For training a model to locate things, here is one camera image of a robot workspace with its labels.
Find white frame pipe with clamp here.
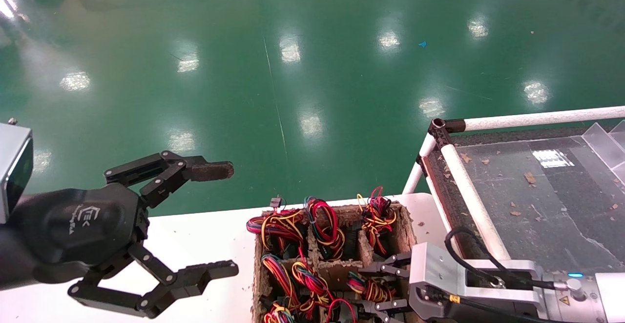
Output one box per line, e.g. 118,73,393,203
403,133,437,195

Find black cable with yellow tag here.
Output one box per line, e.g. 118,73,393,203
425,286,567,323

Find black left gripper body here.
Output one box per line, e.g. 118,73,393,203
11,184,149,284

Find thick black cable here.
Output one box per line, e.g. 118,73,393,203
444,226,558,290

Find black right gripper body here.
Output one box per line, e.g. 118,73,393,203
414,286,528,323

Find brown pulp divider box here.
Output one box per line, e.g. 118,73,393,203
251,202,418,323

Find dark conveyor belt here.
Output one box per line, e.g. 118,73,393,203
422,125,625,277

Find black pipe corner connector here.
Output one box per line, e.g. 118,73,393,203
429,118,467,151

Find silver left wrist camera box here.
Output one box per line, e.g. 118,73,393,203
0,118,34,224

